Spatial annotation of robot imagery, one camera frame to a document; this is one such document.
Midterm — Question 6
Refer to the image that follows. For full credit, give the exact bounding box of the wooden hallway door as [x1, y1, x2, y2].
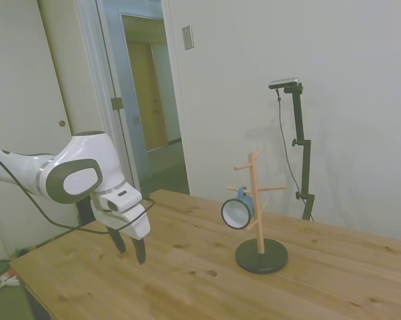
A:
[126, 41, 170, 153]

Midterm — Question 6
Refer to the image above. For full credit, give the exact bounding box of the black block behind table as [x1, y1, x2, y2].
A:
[76, 196, 99, 228]

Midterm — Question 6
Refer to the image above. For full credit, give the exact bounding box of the metal wall switch plate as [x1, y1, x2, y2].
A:
[181, 25, 195, 51]

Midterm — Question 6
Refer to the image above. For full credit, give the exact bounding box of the grey exterior camera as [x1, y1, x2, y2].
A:
[268, 76, 302, 91]

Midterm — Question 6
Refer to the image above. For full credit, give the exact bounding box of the small white floor object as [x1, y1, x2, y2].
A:
[0, 273, 21, 288]

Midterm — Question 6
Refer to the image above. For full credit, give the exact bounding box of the open grey door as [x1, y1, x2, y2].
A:
[119, 12, 153, 185]

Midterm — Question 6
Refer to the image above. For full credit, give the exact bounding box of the black camera stand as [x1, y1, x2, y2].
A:
[283, 83, 316, 221]

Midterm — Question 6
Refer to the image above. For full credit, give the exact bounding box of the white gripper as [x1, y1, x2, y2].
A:
[90, 195, 152, 265]

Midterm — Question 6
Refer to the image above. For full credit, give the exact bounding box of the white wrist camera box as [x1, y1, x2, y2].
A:
[99, 186, 144, 213]

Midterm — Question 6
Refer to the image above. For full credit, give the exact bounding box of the blue enamel mug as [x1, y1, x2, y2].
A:
[220, 185, 256, 231]

